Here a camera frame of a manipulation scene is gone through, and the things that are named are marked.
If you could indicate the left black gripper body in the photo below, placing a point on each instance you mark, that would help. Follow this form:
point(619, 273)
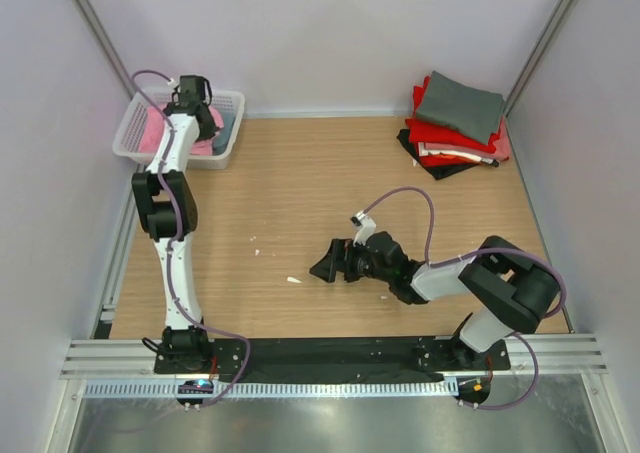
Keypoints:
point(205, 105)

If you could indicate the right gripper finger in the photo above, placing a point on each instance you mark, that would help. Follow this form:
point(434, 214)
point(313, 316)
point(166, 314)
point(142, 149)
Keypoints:
point(338, 252)
point(325, 269)

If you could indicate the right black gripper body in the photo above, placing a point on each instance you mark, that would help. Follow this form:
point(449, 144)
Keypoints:
point(360, 265)

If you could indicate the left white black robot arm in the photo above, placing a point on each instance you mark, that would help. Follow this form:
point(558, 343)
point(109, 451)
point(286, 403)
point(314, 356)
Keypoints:
point(168, 214)

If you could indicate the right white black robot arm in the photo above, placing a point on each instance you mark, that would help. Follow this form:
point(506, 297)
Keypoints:
point(516, 290)

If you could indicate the blue-grey t shirt in basket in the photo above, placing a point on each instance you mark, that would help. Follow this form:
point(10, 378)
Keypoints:
point(220, 142)

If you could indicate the white plastic basket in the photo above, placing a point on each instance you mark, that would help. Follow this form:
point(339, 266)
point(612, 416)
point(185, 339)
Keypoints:
point(180, 131)

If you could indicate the white folded t shirt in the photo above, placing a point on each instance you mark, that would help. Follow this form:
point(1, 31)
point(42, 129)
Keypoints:
point(433, 158)

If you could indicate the red folded t shirt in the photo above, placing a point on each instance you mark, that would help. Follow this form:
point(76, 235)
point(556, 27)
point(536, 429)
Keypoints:
point(420, 131)

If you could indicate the light pink folded t shirt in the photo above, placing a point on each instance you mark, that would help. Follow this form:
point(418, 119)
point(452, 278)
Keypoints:
point(502, 148)

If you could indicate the grey folded t shirt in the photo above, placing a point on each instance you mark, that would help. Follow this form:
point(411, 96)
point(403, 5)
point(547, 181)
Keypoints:
point(472, 112)

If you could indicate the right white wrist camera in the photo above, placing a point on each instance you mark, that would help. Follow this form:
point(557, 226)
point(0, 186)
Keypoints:
point(365, 227)

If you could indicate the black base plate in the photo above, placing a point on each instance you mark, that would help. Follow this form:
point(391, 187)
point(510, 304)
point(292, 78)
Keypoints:
point(330, 361)

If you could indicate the aluminium front rail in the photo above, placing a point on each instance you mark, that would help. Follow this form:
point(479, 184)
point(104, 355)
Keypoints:
point(555, 354)

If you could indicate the white slotted cable duct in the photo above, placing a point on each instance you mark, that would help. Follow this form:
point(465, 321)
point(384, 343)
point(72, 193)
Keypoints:
point(199, 389)

